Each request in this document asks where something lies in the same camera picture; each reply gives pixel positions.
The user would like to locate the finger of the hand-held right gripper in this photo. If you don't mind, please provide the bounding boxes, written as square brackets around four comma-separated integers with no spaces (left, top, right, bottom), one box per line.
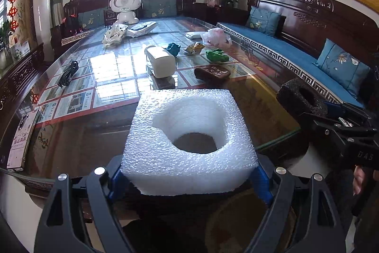
[323,102,376,126]
[298,112,379,144]

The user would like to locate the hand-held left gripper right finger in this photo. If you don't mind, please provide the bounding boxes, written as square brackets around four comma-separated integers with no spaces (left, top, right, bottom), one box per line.
[246,155,347,253]

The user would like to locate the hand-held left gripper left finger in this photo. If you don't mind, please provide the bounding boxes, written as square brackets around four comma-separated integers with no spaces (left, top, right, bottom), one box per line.
[35,156,143,253]

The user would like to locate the white foam block with hole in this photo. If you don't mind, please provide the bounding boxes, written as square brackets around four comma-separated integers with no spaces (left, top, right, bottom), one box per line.
[121,88,259,197]

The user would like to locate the black foam ring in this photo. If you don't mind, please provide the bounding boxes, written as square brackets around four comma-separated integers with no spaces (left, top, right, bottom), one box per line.
[276,78,329,118]

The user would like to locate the teal paper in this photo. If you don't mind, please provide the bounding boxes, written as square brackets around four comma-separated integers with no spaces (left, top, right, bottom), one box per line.
[166,42,181,57]

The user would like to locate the person's right hand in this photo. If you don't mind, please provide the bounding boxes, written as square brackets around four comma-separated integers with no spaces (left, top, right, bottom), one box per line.
[354,166,365,196]

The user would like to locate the blue floral pillow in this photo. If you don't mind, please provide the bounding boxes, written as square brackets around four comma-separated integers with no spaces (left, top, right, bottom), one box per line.
[313,39,370,99]
[245,6,282,37]

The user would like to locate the blue bench seat cushion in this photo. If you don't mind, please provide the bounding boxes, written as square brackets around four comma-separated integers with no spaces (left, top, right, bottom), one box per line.
[216,22,365,108]

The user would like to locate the carved wooden bench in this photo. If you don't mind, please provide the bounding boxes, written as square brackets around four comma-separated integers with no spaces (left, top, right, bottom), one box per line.
[217,0,379,111]

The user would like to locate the carved wooden glass-top table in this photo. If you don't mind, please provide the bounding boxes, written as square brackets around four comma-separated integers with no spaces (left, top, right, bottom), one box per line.
[0,17,299,191]

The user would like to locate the brown block with writing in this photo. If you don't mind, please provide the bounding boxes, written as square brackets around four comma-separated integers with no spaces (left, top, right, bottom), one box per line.
[194,65,231,82]

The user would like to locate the white rectangular box device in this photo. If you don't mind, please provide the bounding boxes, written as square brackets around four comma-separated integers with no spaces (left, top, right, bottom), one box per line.
[144,45,176,79]

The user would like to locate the green crumpled paper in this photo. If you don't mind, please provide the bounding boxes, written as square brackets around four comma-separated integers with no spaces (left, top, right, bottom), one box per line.
[206,48,229,63]

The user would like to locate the pink white plastic bag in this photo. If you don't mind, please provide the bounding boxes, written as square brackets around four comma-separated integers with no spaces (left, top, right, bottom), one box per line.
[201,28,232,46]

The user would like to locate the dark wooden side cabinet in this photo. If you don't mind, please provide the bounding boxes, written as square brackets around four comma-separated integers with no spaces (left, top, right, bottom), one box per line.
[0,42,45,111]

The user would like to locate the white crumpled plastic bag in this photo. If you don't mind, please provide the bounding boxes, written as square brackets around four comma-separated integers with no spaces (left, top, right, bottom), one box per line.
[102,23,128,47]

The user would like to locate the yellow crumpled wrapper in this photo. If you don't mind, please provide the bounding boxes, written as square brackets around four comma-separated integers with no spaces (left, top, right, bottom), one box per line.
[184,42,205,54]

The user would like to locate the white flat package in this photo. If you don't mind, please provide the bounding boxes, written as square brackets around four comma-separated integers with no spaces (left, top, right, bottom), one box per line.
[126,21,157,37]

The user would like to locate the teal floral pillow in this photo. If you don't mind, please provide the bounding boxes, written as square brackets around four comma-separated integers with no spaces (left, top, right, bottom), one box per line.
[142,0,177,19]
[77,8,105,30]

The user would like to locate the white robot toy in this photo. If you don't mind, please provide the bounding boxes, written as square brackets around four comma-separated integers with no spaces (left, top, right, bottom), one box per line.
[109,0,142,25]

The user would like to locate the white standing air conditioner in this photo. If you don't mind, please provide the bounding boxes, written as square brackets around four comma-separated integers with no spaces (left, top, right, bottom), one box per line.
[32,0,53,47]

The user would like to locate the black cable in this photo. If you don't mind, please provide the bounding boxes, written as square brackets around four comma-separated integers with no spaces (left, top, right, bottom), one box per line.
[57,60,79,88]

